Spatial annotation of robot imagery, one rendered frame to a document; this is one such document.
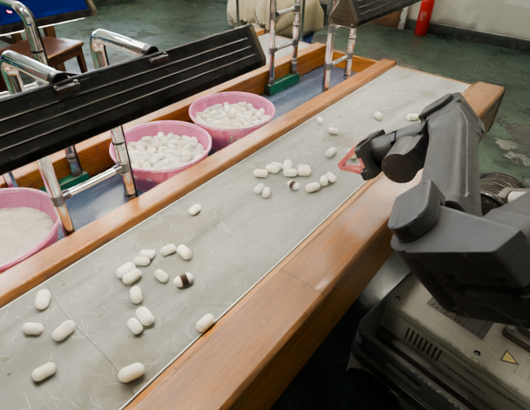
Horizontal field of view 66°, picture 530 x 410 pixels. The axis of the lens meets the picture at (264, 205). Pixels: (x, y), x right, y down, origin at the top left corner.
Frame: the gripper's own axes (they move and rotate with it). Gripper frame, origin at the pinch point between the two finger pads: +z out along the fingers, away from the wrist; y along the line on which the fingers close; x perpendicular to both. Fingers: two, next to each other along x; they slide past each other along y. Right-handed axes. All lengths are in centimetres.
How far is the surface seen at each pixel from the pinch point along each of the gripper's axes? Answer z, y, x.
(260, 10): 192, -241, -107
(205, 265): 16.1, 30.5, 3.1
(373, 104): 22, -58, -4
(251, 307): 3.4, 33.9, 10.4
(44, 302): 26, 55, -7
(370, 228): -1.6, 3.1, 13.7
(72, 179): 56, 29, -26
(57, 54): 202, -56, -115
